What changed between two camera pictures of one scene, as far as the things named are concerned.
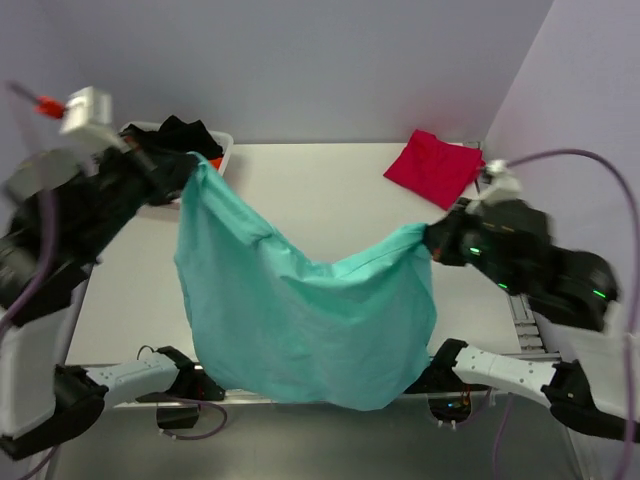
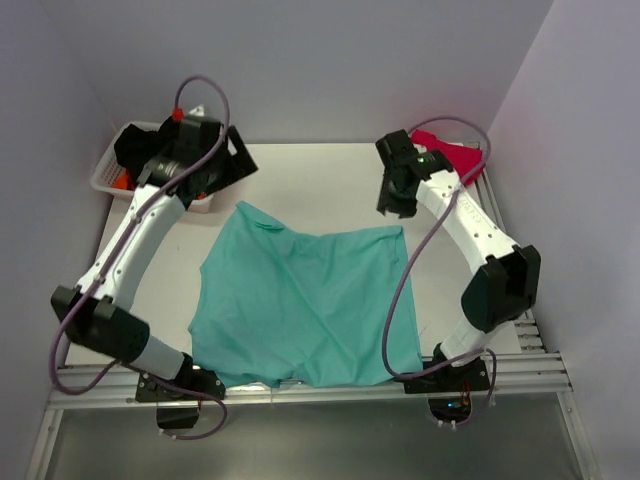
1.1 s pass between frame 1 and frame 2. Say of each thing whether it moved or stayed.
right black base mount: stayed
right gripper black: moved
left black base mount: stayed
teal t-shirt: moved
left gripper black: moved
